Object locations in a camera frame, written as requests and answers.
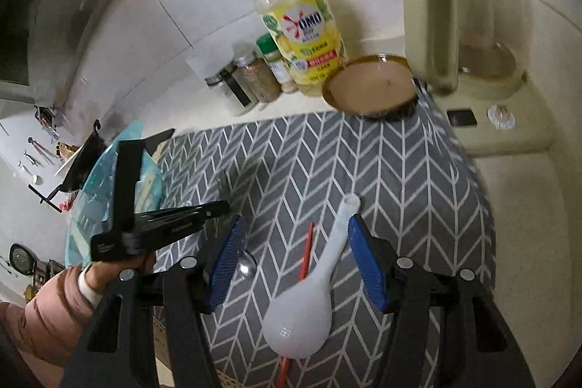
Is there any white plastic rice spoon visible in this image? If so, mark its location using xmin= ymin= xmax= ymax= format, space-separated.
xmin=262 ymin=194 xmax=361 ymax=359

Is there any pink left sleeve forearm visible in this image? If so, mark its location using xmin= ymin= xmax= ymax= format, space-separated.
xmin=1 ymin=265 xmax=101 ymax=387

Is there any person's left hand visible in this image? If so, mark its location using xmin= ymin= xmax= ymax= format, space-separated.
xmin=79 ymin=253 xmax=156 ymax=297

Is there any metal spoon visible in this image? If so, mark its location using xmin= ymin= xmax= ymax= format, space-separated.
xmin=237 ymin=249 xmax=258 ymax=280

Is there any black gas stove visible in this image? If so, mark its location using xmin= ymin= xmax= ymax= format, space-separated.
xmin=143 ymin=128 xmax=176 ymax=157

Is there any red chopstick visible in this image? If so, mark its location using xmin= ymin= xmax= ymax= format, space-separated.
xmin=275 ymin=221 xmax=316 ymax=388

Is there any steel and black canister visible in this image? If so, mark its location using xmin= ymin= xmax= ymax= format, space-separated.
xmin=204 ymin=63 xmax=259 ymax=116

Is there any glass jar brown spice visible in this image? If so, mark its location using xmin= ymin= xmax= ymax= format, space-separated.
xmin=234 ymin=49 xmax=281 ymax=103

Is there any green cap spice bottle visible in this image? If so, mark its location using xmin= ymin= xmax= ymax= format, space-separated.
xmin=255 ymin=33 xmax=298 ymax=93

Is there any grey range hood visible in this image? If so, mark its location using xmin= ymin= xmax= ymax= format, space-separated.
xmin=1 ymin=0 xmax=111 ymax=108

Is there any green electric kettle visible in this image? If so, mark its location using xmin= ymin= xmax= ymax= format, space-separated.
xmin=403 ymin=0 xmax=553 ymax=157

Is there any yellow OMO detergent bottle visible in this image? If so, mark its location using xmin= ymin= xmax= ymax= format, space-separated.
xmin=254 ymin=0 xmax=347 ymax=96

